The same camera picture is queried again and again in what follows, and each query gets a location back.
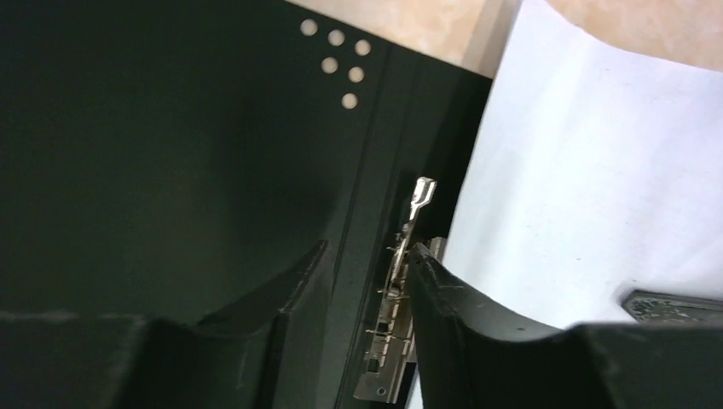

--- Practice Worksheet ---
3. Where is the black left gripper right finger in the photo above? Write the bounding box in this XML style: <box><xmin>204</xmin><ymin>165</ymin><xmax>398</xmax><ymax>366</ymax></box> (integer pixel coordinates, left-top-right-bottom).
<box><xmin>409</xmin><ymin>244</ymin><xmax>722</xmax><ymax>408</ymax></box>

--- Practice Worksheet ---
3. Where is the white A4 file folder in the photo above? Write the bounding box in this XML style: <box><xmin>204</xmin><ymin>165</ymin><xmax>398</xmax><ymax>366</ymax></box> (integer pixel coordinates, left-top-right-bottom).
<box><xmin>1</xmin><ymin>1</ymin><xmax>491</xmax><ymax>408</ymax></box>

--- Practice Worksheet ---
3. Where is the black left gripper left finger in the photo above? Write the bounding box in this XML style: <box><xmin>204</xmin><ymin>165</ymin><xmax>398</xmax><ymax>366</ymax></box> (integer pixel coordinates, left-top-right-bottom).
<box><xmin>1</xmin><ymin>241</ymin><xmax>328</xmax><ymax>408</ymax></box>

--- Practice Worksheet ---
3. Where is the metal folder clip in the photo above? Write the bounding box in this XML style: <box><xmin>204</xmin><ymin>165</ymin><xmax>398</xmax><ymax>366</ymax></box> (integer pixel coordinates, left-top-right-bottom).
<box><xmin>353</xmin><ymin>176</ymin><xmax>447</xmax><ymax>405</ymax></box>

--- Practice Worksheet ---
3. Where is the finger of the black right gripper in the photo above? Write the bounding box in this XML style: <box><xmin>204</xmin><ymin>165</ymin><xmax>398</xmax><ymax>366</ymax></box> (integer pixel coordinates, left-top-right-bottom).
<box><xmin>621</xmin><ymin>290</ymin><xmax>722</xmax><ymax>325</ymax></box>

